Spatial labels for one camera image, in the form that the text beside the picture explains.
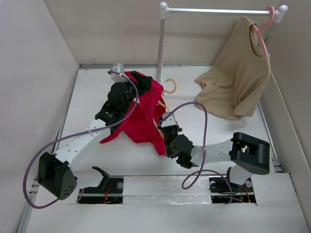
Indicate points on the red t shirt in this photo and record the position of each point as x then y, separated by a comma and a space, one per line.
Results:
140, 127

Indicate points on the white clothes rack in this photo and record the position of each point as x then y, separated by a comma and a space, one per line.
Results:
263, 33

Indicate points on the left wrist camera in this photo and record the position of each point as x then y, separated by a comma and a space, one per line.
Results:
117, 71

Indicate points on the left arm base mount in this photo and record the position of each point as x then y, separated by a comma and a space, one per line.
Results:
108, 191

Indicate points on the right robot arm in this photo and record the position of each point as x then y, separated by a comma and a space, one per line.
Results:
250, 154

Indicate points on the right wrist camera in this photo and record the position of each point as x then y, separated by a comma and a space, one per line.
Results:
167, 121

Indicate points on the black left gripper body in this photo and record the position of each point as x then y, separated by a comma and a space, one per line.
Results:
131, 91

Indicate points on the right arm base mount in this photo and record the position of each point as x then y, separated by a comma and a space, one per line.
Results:
220, 192

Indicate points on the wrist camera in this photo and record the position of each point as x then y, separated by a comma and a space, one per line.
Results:
167, 121
117, 71

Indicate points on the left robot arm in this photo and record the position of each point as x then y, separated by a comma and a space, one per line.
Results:
56, 171

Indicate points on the beige t shirt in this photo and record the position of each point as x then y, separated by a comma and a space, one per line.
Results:
232, 88

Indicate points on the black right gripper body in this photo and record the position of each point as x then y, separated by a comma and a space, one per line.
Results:
170, 135

